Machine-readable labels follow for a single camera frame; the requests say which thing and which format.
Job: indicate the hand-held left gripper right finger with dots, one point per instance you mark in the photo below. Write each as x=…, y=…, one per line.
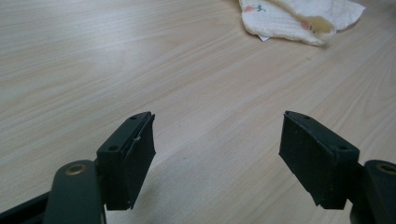
x=317, y=158

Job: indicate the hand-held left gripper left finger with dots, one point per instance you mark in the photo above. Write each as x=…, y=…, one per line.
x=124, y=161

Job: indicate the white cloth towel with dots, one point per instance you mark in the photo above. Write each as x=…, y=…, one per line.
x=280, y=21

